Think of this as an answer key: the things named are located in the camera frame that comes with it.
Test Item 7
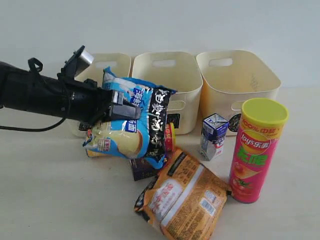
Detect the blue white milk carton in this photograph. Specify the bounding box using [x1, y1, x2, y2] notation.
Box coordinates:
[200, 113, 229, 161]

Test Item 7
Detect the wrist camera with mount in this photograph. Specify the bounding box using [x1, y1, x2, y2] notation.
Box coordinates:
[57, 45, 94, 79]

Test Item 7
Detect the middle cream plastic bin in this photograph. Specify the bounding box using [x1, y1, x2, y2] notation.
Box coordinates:
[131, 51, 203, 135]

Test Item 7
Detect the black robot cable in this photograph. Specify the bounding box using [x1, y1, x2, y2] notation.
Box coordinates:
[0, 116, 66, 132]

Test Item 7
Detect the cream plastic bin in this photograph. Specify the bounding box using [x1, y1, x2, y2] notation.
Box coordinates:
[67, 52, 132, 139]
[195, 50, 281, 136]
[131, 51, 203, 135]

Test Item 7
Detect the right cream plastic bin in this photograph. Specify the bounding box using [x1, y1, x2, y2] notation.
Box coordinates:
[195, 50, 281, 136]

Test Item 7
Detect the left cream plastic bin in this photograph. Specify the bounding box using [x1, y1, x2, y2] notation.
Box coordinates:
[67, 52, 132, 139]

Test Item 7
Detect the blue instant noodle bag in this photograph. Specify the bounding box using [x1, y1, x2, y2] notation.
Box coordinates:
[83, 67, 176, 169]

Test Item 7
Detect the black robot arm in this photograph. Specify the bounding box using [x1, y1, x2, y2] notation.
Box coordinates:
[0, 57, 141, 132]

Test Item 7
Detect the purple small carton box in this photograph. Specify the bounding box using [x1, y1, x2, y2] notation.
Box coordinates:
[129, 158, 160, 182]

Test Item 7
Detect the orange instant noodle bag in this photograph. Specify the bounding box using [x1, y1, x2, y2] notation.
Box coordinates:
[134, 148, 232, 240]

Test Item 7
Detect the yellow Lays chips can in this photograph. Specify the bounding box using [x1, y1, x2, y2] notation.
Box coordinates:
[85, 121, 177, 159]

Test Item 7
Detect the pink Lays chips can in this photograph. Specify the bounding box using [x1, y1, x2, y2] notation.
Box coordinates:
[229, 98, 289, 204]

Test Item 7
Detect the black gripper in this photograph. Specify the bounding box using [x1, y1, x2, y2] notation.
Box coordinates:
[64, 78, 141, 126]

